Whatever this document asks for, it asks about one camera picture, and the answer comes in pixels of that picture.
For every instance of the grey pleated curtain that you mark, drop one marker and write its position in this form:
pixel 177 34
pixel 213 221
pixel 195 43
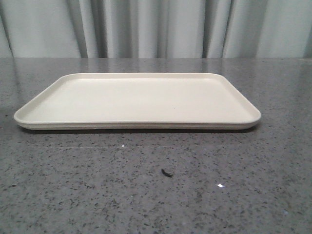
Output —
pixel 155 29

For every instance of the small dark debris piece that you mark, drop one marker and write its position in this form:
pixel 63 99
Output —
pixel 166 173

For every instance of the cream rectangular plastic tray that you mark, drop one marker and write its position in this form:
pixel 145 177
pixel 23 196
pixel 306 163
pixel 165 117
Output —
pixel 94 101

